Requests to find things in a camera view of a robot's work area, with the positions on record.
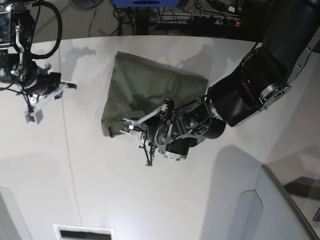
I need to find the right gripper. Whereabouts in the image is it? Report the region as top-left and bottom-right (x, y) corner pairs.
(16, 63), (77, 124)

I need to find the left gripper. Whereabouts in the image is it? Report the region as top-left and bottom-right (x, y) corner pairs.
(120, 98), (175, 167)

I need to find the green t-shirt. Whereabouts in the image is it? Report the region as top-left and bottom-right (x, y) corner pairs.
(101, 51), (209, 138)

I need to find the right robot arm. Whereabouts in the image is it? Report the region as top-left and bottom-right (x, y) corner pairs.
(0, 0), (77, 124)

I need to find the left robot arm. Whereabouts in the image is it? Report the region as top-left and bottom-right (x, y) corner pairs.
(121, 0), (320, 166)

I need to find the black power strip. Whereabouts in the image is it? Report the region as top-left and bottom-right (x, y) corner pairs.
(149, 13), (242, 27)

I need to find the blue box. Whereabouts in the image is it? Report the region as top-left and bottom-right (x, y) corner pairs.
(111, 0), (180, 8)

